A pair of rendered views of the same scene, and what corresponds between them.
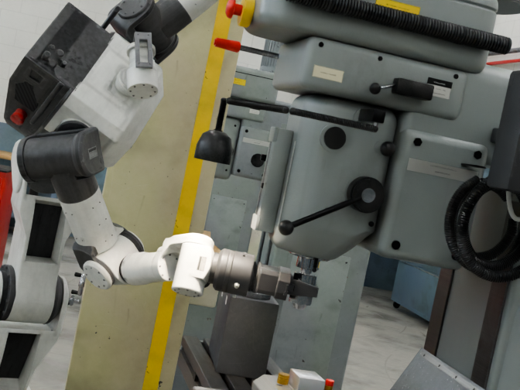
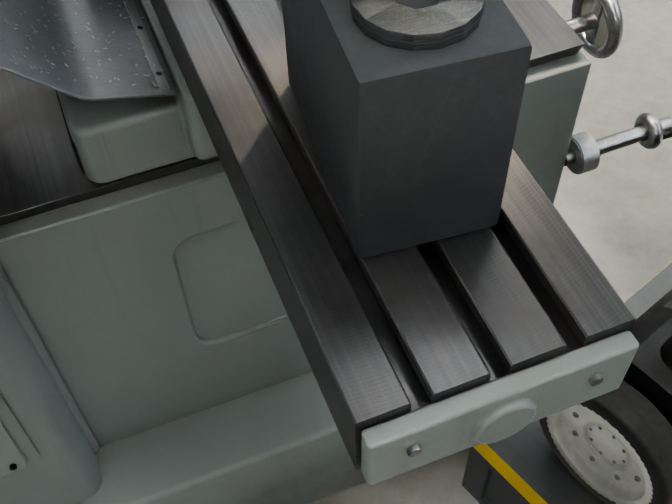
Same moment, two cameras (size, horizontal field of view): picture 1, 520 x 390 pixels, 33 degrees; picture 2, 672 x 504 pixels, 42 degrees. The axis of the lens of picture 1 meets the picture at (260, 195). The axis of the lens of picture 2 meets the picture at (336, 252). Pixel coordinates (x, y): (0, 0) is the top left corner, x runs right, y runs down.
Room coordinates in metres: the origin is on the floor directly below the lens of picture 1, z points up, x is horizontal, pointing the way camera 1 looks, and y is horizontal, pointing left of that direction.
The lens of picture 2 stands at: (2.68, -0.13, 1.52)
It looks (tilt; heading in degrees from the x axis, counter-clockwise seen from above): 53 degrees down; 173
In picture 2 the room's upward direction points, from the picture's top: 2 degrees counter-clockwise
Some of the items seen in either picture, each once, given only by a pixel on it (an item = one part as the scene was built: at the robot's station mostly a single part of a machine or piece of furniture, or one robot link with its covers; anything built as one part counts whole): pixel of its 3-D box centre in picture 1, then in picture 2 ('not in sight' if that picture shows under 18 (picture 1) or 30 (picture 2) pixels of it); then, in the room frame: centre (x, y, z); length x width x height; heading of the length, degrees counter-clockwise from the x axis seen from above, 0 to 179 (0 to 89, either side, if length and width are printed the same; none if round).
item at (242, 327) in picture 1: (242, 325); (389, 60); (2.15, -0.02, 1.06); 0.22 x 0.12 x 0.20; 8
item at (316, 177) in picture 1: (327, 178); not in sight; (1.78, -0.13, 1.47); 0.21 x 0.19 x 0.32; 14
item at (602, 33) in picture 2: not in sight; (576, 26); (1.66, 0.36, 0.66); 0.16 x 0.12 x 0.12; 104
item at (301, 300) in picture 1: (302, 290); not in sight; (1.78, -0.12, 1.23); 0.05 x 0.05 x 0.06
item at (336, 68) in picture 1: (366, 80); not in sight; (1.79, -0.17, 1.68); 0.34 x 0.24 x 0.10; 104
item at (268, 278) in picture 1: (259, 278); not in sight; (1.78, -0.03, 1.24); 0.13 x 0.12 x 0.10; 0
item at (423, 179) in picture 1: (412, 195); not in sight; (1.83, -0.31, 1.47); 0.24 x 0.19 x 0.26; 14
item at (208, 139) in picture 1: (214, 145); not in sight; (1.69, 0.10, 1.49); 0.07 x 0.07 x 0.06
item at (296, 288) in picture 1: (302, 289); not in sight; (1.75, -0.12, 1.24); 0.06 x 0.02 x 0.03; 90
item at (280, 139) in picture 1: (271, 179); not in sight; (1.76, -0.02, 1.44); 0.04 x 0.04 x 0.21; 14
